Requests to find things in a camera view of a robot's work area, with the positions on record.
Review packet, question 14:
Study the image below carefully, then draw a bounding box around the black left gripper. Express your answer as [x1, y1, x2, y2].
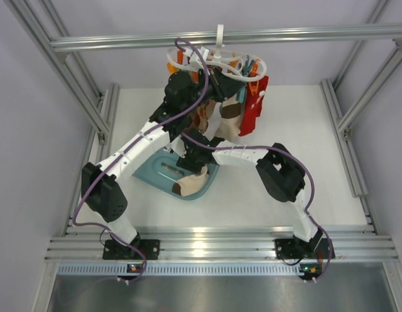
[181, 64, 244, 114]

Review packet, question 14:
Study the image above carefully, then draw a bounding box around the white round clip hanger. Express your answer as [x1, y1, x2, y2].
[167, 24, 267, 83]

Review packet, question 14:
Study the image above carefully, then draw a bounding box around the orange clothes peg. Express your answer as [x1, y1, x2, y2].
[247, 81, 260, 99]

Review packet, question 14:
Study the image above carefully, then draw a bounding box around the argyle beige orange sock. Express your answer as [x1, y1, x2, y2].
[187, 99, 217, 134]

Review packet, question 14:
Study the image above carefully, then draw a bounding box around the red sock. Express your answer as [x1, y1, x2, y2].
[239, 75, 269, 137]

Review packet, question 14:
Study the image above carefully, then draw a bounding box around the cream brown sock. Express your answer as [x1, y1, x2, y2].
[215, 96, 242, 141]

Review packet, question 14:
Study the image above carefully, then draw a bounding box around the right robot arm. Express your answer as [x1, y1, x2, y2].
[181, 131, 324, 260]

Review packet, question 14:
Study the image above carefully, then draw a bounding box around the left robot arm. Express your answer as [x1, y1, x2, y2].
[80, 67, 244, 258]

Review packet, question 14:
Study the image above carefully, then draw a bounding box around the teal clothes peg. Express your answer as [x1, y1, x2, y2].
[241, 58, 256, 77]

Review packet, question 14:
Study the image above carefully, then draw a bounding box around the teal plastic basin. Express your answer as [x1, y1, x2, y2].
[133, 149, 219, 201]

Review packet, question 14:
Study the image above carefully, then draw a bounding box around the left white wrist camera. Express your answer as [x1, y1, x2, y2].
[183, 46, 210, 69]

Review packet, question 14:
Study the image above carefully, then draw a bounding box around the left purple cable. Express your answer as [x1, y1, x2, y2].
[70, 37, 218, 283]

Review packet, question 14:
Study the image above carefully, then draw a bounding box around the aluminium frame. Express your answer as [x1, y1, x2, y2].
[4, 1, 402, 311]

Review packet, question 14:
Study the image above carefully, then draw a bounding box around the perforated cable tray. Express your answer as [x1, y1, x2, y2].
[57, 262, 304, 276]

